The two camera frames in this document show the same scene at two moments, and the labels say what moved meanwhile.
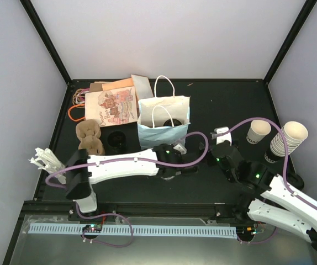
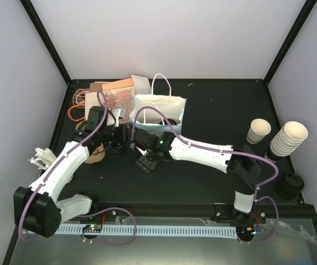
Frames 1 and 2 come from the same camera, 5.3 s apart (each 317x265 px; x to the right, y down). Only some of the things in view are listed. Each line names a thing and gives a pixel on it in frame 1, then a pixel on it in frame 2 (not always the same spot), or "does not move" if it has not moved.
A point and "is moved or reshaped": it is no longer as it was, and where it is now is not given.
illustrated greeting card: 111,106 does not move
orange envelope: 120,84 does not move
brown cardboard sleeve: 95,87 does not move
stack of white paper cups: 295,134 does not move
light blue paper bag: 163,120 is moved or reshaped
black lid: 175,122 is moved or reshaped
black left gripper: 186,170 -> 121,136
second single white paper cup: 257,131 does not move
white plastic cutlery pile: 50,163 does not move
